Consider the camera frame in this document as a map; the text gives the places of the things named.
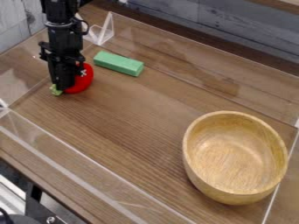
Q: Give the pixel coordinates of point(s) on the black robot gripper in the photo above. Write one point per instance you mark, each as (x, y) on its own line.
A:
(62, 52)

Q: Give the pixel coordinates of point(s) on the red plush strawberry toy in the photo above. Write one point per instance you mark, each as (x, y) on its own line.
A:
(82, 82)

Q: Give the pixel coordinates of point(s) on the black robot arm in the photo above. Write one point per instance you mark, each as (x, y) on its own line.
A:
(59, 12)

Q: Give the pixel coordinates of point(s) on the green rectangular block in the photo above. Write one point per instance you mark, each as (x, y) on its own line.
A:
(119, 63)

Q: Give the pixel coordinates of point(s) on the black metal table clamp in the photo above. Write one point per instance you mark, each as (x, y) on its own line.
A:
(37, 210)

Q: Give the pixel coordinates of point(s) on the wooden bowl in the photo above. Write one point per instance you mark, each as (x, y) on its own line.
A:
(234, 157)

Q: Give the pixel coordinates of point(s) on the clear acrylic tray wall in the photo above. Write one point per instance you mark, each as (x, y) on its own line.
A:
(101, 196)

